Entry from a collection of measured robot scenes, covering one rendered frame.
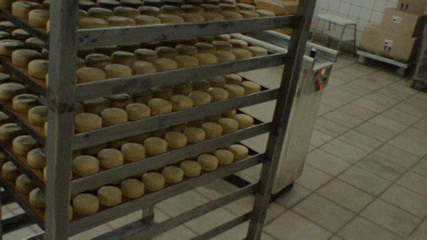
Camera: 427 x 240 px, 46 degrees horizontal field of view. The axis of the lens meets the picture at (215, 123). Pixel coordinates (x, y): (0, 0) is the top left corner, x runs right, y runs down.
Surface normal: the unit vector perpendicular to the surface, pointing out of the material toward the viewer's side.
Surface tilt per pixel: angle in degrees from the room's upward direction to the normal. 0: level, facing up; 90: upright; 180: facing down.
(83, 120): 0
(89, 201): 0
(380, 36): 87
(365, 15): 90
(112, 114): 0
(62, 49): 90
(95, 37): 90
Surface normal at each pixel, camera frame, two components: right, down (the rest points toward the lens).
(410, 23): -0.64, 0.21
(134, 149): 0.15, -0.90
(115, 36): 0.70, 0.39
